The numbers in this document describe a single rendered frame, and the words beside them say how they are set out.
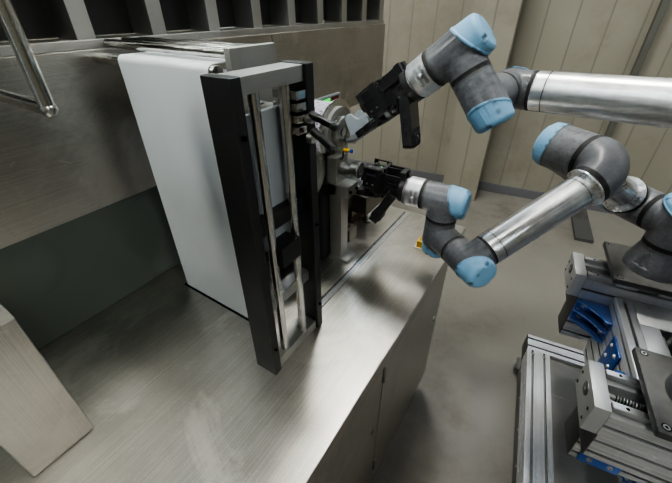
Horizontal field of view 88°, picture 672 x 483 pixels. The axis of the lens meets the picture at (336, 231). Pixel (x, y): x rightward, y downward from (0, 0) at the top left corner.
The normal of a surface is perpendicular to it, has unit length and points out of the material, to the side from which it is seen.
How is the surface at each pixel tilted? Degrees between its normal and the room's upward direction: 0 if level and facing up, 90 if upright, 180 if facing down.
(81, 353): 0
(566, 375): 0
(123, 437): 0
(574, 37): 90
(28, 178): 90
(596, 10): 90
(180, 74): 90
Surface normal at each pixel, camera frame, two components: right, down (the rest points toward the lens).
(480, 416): 0.00, -0.84
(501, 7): -0.43, 0.49
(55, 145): 0.84, 0.29
